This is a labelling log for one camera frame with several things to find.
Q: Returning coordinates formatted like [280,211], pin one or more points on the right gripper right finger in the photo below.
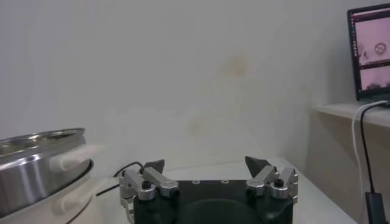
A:
[262,178]

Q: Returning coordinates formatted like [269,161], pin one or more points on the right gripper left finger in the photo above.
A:
[160,182]

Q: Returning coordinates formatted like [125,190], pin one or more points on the steel steamer basket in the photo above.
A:
[30,176]

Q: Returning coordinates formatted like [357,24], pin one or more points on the white electric cooker base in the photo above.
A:
[36,217]

